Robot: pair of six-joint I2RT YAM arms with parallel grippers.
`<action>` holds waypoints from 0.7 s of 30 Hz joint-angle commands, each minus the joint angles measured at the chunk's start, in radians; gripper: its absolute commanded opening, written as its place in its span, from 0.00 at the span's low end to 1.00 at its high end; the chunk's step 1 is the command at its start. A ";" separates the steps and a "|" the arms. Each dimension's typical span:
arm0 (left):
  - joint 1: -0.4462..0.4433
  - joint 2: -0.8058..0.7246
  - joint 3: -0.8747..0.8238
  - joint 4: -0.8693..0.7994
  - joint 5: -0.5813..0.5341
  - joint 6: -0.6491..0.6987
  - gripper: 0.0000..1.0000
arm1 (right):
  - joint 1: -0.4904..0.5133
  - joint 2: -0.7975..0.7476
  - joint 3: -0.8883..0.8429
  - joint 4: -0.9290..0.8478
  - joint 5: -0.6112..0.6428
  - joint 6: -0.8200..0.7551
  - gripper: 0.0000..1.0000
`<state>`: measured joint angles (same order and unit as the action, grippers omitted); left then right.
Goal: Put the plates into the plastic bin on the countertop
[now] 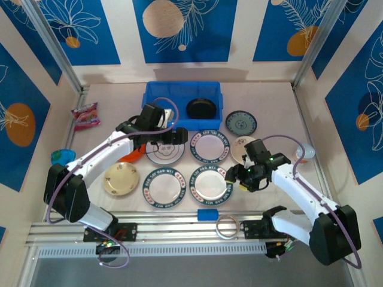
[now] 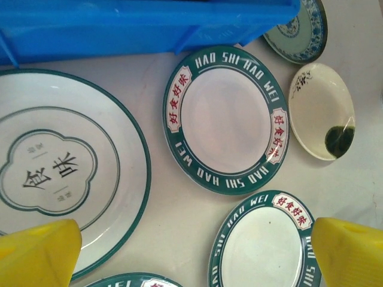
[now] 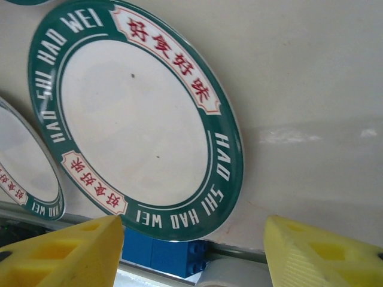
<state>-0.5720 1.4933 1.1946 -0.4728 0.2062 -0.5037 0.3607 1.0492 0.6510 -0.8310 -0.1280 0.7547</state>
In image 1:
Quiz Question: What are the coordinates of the cream plate with ink drawing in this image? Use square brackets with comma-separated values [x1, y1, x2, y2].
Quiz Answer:
[230, 135, 258, 164]

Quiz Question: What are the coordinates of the white plate with grey lines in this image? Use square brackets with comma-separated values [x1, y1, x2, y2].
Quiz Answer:
[145, 140, 186, 166]

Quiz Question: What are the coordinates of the green rim lettered plate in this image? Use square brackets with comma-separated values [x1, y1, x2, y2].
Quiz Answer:
[142, 165, 188, 209]
[189, 164, 234, 207]
[189, 129, 230, 165]

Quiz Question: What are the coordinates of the dark blue patterned plate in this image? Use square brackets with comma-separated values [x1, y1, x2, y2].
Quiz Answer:
[224, 110, 258, 138]

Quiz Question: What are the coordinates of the orange plastic bowl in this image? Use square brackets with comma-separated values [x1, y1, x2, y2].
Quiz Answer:
[119, 143, 149, 164]

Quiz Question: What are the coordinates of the yellow plate with small flowers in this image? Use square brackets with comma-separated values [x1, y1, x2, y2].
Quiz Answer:
[103, 162, 141, 197]

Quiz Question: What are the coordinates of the blue plastic bin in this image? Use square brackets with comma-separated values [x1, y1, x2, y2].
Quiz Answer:
[141, 81, 224, 131]

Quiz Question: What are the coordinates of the black plate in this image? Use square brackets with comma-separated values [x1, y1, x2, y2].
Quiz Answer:
[185, 97, 218, 120]

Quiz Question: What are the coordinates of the blue plastic block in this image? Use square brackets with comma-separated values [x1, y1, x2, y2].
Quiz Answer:
[197, 209, 219, 221]

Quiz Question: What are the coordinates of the small white cup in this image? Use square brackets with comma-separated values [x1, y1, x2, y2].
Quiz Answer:
[291, 142, 316, 164]

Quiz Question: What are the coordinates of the pink snack packet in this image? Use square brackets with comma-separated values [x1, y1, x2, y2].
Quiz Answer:
[71, 102, 102, 132]

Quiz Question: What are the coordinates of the black controller board with lights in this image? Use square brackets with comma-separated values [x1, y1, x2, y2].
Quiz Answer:
[265, 240, 297, 261]
[95, 240, 122, 264]

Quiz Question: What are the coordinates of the blue green jelly cup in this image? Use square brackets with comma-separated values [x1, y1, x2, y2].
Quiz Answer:
[50, 148, 77, 166]

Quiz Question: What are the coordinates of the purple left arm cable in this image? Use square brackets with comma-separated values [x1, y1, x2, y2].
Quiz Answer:
[44, 97, 180, 268]

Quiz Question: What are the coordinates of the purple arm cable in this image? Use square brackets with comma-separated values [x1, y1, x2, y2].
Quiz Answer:
[44, 97, 180, 268]
[259, 134, 363, 270]

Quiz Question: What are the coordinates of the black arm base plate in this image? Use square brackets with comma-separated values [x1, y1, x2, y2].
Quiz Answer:
[242, 219, 297, 240]
[83, 222, 138, 243]

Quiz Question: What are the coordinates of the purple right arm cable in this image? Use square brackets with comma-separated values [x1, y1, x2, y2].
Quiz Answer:
[259, 134, 363, 270]

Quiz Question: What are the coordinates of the metal ring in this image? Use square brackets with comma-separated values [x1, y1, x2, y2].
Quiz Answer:
[215, 214, 241, 240]

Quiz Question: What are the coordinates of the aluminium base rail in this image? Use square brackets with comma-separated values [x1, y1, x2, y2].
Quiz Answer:
[25, 209, 357, 249]

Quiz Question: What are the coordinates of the white slotted cable duct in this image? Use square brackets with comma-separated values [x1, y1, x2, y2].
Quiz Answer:
[37, 242, 267, 259]

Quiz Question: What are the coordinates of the aluminium frame post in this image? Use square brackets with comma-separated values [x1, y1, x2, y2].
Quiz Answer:
[22, 0, 90, 96]
[291, 0, 349, 90]

